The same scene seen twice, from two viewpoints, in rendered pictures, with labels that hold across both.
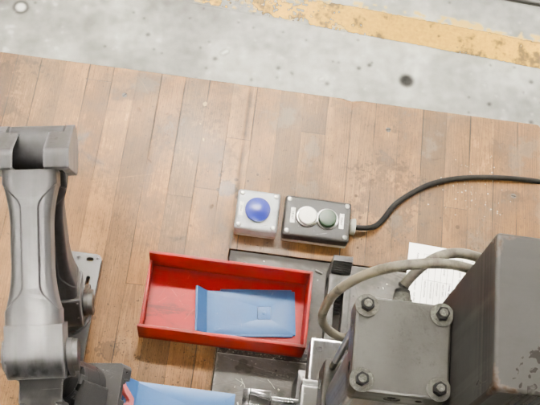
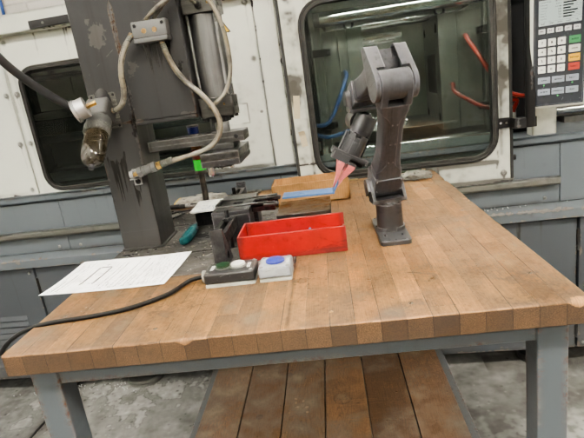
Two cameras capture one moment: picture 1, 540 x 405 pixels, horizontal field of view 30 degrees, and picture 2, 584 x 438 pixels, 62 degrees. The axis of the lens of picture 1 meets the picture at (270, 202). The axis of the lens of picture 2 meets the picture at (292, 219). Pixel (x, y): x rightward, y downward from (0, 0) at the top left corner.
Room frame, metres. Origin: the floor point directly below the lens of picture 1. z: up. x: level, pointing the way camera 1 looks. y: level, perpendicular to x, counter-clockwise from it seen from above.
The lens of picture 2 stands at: (1.55, 0.22, 1.28)
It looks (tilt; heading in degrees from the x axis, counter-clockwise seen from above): 15 degrees down; 189
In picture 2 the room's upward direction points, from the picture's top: 8 degrees counter-clockwise
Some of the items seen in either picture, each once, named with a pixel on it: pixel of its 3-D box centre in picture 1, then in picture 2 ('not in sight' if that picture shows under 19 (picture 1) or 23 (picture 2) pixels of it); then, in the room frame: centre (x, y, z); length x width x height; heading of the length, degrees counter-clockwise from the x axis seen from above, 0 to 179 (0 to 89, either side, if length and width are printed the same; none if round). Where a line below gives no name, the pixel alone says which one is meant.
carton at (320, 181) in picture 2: not in sight; (311, 189); (-0.04, 0.04, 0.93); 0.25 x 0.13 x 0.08; 94
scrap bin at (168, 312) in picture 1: (226, 304); (293, 235); (0.45, 0.04, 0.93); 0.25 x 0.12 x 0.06; 94
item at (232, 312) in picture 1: (245, 310); not in sight; (0.45, 0.00, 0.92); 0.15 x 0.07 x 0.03; 101
